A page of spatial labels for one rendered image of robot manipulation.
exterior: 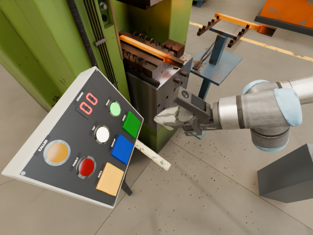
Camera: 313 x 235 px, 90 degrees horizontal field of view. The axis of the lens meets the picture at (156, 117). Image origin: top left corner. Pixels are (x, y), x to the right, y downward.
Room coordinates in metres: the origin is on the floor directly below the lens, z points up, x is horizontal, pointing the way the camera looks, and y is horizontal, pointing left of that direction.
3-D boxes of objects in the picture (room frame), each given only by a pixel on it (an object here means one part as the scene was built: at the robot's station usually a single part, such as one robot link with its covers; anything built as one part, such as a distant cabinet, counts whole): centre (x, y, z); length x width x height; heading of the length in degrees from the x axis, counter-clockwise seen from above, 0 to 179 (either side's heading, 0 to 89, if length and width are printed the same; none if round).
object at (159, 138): (0.92, 0.10, 0.23); 0.56 x 0.38 x 0.47; 52
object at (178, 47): (0.92, -0.10, 0.95); 0.12 x 0.09 x 0.07; 52
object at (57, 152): (0.14, 0.23, 1.16); 0.05 x 0.03 x 0.04; 142
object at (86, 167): (0.13, 0.18, 1.09); 0.05 x 0.03 x 0.04; 142
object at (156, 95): (0.92, 0.10, 0.69); 0.56 x 0.38 x 0.45; 52
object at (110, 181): (0.12, 0.14, 1.01); 0.07 x 0.05 x 0.07; 167
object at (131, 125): (0.32, 0.09, 1.01); 0.07 x 0.05 x 0.07; 167
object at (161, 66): (0.87, 0.13, 0.96); 0.42 x 0.20 x 0.09; 52
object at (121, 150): (0.22, 0.12, 1.01); 0.07 x 0.05 x 0.07; 167
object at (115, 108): (0.33, 0.14, 1.09); 0.05 x 0.03 x 0.04; 142
